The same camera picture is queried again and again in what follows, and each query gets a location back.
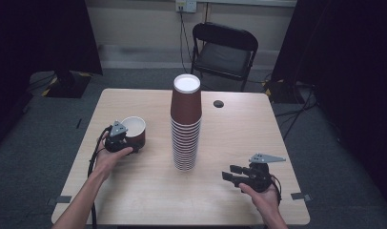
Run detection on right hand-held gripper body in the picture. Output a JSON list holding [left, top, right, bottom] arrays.
[[237, 153, 287, 194]]

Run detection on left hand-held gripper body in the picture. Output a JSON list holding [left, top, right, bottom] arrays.
[[104, 120, 134, 154]]

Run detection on single brown paper cup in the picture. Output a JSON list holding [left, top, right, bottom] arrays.
[[120, 115, 147, 151]]

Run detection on stack of brown paper cups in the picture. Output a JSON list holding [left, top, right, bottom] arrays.
[[170, 73, 203, 172]]

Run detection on person's right hand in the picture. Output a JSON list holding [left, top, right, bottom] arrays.
[[238, 176, 282, 221]]

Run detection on person's left hand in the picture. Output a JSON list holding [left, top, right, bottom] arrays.
[[93, 131, 134, 183]]

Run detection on grey tape strip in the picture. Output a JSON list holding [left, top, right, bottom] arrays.
[[46, 195, 72, 207], [290, 192, 313, 202]]

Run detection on black stand base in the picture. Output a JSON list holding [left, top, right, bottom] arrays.
[[263, 79, 298, 105], [41, 70, 92, 99]]

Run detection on black folding chair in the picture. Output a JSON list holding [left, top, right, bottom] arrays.
[[190, 21, 259, 93]]

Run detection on dark curtain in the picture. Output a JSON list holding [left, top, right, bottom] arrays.
[[0, 0, 104, 151], [271, 0, 387, 208]]

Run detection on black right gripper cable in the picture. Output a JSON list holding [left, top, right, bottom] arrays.
[[270, 174, 283, 205]]

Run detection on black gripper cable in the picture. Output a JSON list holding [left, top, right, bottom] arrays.
[[87, 125, 114, 229], [270, 174, 283, 205]]

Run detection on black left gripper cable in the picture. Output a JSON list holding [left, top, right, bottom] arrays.
[[87, 125, 114, 229]]

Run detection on black floor cables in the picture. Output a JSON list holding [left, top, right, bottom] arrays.
[[273, 80, 320, 141]]

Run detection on black wall socket cable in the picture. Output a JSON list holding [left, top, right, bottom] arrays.
[[178, 10, 195, 74]]

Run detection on white wall socket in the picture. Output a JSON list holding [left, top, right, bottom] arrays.
[[174, 0, 198, 14]]

